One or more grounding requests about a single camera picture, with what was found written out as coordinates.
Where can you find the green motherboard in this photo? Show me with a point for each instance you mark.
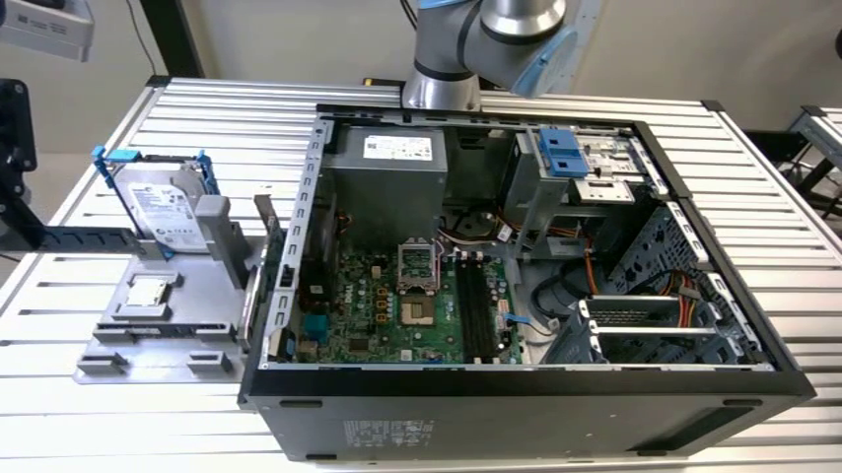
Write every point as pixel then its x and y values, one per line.
pixel 368 315

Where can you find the yellow black connector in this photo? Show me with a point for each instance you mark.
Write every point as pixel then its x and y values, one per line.
pixel 370 81

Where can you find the metal slat side table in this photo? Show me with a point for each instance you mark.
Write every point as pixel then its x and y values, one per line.
pixel 818 123

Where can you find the blue disk carrier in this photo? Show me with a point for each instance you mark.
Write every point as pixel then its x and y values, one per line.
pixel 121 155

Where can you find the round cooling fan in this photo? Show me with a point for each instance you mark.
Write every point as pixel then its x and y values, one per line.
pixel 474 224

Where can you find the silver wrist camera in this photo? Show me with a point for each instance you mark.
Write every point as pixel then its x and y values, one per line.
pixel 45 29

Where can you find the metal disk bay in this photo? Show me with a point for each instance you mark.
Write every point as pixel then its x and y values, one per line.
pixel 631 305

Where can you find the grey power supply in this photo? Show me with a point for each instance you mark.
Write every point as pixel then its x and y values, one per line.
pixel 382 197

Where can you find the grey parts rack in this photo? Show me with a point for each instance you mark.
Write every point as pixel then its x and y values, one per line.
pixel 197 276

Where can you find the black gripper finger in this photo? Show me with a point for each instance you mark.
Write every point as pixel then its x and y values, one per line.
pixel 16 123

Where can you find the silver hard disk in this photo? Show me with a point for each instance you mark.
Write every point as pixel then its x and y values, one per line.
pixel 157 207

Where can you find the thin locking lever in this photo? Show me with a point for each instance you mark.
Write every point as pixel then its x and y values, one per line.
pixel 438 268

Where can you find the black RAM slot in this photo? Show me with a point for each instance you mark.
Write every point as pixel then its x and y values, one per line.
pixel 467 305
pixel 484 305

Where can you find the metal drive cage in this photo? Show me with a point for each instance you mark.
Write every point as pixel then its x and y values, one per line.
pixel 532 197

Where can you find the black vertical post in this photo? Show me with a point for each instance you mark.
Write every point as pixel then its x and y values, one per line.
pixel 173 39

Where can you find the black PC case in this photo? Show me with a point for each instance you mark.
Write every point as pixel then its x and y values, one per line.
pixel 460 419

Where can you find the CPU socket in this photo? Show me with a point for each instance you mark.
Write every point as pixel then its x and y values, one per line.
pixel 419 310

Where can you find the silver CPU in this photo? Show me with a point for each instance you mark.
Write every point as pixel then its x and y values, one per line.
pixel 145 293

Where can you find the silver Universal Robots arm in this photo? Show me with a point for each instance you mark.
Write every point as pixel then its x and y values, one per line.
pixel 512 29

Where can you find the blue drive latch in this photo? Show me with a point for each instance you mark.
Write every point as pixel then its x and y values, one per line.
pixel 559 153

